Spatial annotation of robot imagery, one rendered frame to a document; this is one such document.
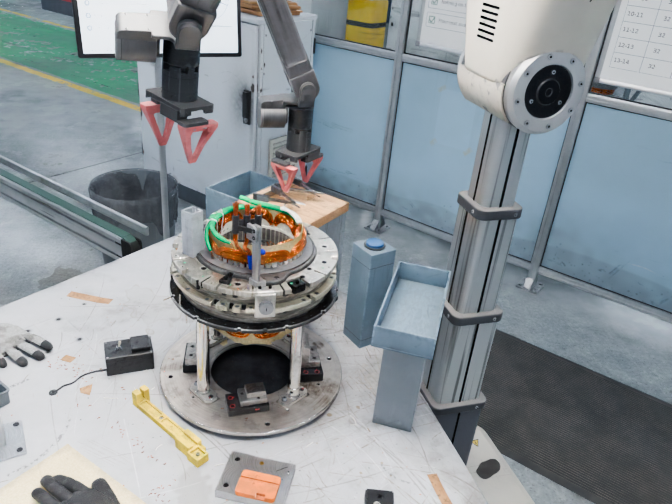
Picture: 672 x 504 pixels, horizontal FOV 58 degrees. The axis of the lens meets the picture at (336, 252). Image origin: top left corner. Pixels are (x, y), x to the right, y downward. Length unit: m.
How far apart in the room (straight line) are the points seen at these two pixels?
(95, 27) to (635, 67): 2.19
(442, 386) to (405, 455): 0.31
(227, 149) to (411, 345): 2.71
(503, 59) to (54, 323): 1.14
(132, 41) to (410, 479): 0.88
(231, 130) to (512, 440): 2.21
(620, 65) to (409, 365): 2.16
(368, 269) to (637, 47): 1.99
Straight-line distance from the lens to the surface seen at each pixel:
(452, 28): 3.33
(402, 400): 1.24
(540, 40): 1.14
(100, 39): 2.09
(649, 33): 3.05
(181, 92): 1.02
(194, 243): 1.15
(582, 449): 2.57
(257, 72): 3.40
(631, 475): 2.57
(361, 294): 1.40
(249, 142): 3.50
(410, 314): 1.17
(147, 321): 1.55
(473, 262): 1.34
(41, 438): 1.30
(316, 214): 1.42
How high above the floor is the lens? 1.66
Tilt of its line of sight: 28 degrees down
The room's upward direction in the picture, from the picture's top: 6 degrees clockwise
